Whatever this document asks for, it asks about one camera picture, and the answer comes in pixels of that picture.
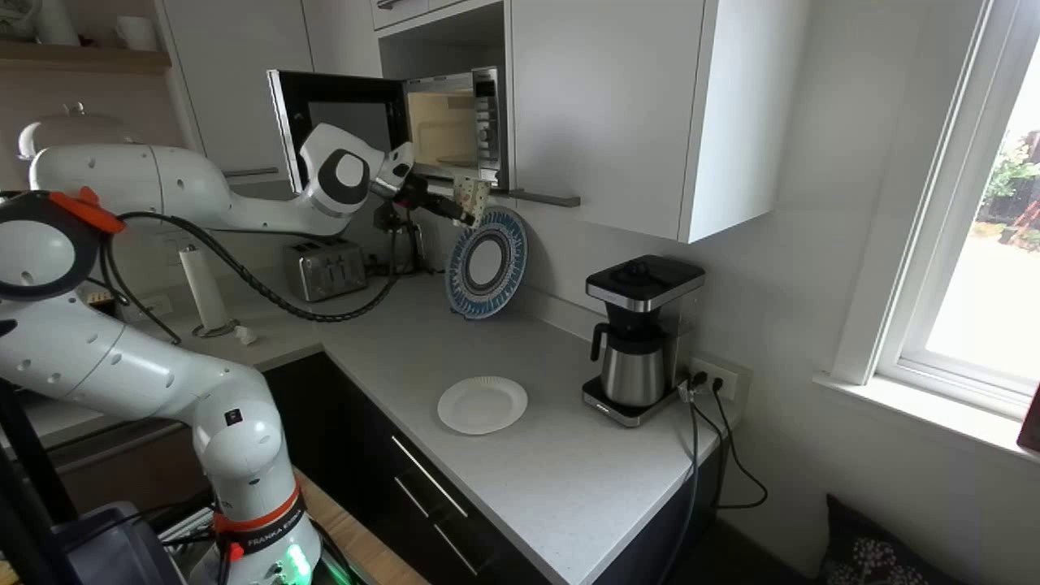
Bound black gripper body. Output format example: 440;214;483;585
392;176;473;228

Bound patterned paper cup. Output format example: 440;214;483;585
451;172;492;224

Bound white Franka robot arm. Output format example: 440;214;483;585
0;122;473;585

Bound stainless steel microwave oven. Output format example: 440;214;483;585
266;64;507;193

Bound blue patterned decorative plate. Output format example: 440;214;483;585
445;209;525;323

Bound silver toaster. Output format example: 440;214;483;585
286;245;368;301

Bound white round plate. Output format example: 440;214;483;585
435;376;525;435

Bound white upper cabinet left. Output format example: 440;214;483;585
156;0;381;182

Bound white cabinet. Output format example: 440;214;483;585
368;0;811;245
156;0;381;182

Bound dark lower kitchen cabinet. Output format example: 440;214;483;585
266;353;724;585

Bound white upper cabinet right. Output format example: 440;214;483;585
368;0;811;245

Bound black steel coffee maker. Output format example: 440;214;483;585
581;254;704;425

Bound outlet beside coffee maker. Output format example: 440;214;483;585
678;357;746;403

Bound glass cake dome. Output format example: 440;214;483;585
15;101;134;162

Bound dark floral sofa cushion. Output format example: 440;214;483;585
820;493;963;585

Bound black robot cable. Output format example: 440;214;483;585
99;209;406;324

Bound coffee maker power cords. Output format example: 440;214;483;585
661;369;773;585

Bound bright window with frame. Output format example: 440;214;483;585
823;0;1040;457

